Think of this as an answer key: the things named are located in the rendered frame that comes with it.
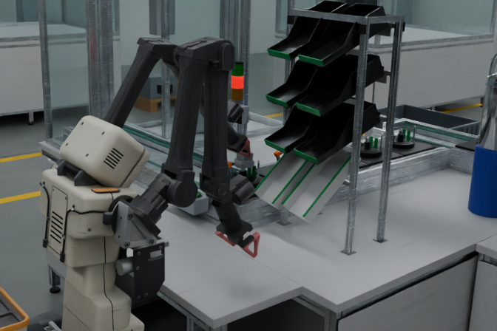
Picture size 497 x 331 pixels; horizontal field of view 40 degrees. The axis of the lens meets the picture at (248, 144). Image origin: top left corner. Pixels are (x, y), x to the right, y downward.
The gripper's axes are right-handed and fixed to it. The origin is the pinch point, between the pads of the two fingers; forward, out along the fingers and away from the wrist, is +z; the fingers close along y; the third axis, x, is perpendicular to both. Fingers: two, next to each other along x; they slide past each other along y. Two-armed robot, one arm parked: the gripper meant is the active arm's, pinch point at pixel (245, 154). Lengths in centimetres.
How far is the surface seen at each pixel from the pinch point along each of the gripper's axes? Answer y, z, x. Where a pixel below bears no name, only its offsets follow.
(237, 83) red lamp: 16.9, -11.3, -23.1
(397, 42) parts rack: -53, -23, -47
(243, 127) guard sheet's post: 17.5, 5.6, -13.5
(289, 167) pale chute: -24.4, 0.0, -1.0
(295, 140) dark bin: -33.5, -14.2, -4.9
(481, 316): -81, 69, -1
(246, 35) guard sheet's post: 17.9, -22.4, -39.7
